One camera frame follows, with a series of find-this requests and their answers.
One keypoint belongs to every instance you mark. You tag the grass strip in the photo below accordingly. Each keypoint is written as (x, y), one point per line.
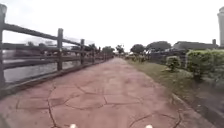
(160, 74)

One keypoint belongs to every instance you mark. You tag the small thin tree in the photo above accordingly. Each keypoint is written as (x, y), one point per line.
(119, 49)

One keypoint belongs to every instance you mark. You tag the red stone paved path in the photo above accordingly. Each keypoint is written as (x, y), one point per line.
(110, 86)

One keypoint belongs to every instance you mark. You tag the dark roofed building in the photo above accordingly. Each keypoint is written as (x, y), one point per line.
(193, 45)

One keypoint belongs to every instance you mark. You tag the wooden post and rail fence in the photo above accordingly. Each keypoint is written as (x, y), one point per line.
(60, 50)

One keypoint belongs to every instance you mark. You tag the far river bank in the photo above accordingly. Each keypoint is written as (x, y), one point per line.
(33, 55)

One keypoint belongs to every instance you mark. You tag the small green bush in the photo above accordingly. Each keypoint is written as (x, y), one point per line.
(173, 62)

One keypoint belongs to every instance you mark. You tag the large green bush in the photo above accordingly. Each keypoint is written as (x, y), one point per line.
(200, 61)

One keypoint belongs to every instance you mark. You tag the grey paved strip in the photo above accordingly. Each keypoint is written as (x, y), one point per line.
(211, 106)

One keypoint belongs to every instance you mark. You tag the pale tower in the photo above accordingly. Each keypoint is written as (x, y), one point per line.
(221, 26)

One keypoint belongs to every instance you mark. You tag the broad dark tree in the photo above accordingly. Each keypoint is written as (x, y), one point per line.
(158, 45)

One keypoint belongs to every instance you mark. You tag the dark fence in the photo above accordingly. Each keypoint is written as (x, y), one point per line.
(160, 56)

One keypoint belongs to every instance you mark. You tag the robot's own part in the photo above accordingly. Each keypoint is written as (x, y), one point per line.
(149, 126)
(72, 126)

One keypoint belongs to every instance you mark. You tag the round dark tree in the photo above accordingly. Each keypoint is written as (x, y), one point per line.
(137, 48)

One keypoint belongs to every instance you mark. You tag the grey water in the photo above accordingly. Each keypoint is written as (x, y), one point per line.
(30, 71)

